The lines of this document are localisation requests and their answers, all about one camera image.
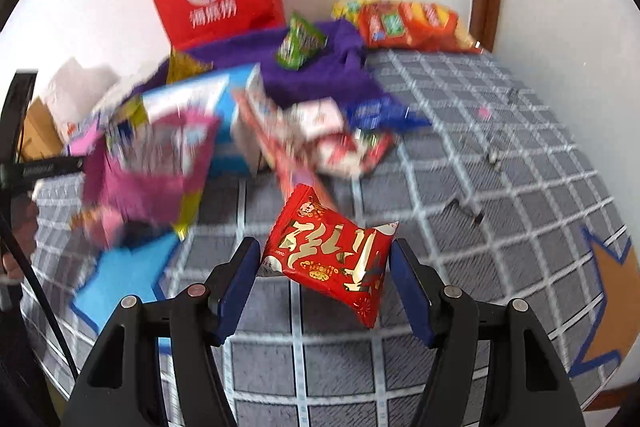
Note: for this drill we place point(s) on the blue white box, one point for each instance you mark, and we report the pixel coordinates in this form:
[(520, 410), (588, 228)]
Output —
[(227, 127)]

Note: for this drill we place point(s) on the brown cardboard box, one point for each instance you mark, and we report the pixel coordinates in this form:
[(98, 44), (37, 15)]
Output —
[(40, 132)]

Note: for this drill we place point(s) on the white plastic bag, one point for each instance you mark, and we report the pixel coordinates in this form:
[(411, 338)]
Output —
[(85, 74)]

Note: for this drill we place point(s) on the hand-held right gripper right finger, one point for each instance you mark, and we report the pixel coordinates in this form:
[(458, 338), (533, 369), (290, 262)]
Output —
[(410, 297)]

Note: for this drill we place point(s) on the yellow snack packet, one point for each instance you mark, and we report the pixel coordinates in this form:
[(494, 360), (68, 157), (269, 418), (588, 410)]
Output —
[(187, 64)]

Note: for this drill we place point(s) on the person's left hand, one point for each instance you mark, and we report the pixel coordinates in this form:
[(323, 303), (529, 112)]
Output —
[(11, 268)]

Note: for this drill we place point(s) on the small pink object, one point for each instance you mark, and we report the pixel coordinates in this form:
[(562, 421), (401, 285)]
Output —
[(484, 112)]

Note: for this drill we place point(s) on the orange snack bag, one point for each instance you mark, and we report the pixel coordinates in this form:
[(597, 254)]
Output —
[(425, 24)]

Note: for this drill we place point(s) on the small blue snack packet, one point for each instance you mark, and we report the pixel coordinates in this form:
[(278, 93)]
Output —
[(375, 113)]

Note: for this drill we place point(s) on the purple towel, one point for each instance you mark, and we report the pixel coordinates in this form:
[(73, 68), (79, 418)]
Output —
[(310, 77)]

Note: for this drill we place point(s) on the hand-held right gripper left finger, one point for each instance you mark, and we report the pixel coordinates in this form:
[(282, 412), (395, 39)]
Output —
[(240, 292)]

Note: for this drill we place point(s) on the grey grid-pattern mat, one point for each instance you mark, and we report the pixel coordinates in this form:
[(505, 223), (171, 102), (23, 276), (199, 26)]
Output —
[(500, 257)]

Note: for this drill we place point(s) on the red white green snack packet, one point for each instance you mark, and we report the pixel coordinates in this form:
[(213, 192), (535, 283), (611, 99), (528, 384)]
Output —
[(355, 154)]

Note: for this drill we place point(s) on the pink yellow snack bag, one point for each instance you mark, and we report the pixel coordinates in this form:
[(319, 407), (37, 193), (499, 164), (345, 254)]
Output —
[(145, 187)]

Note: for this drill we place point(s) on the red gold-print snack packet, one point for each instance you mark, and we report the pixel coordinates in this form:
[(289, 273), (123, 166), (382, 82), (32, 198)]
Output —
[(330, 262)]

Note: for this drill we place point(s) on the long red white snack packet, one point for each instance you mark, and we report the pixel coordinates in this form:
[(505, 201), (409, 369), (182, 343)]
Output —
[(272, 142)]

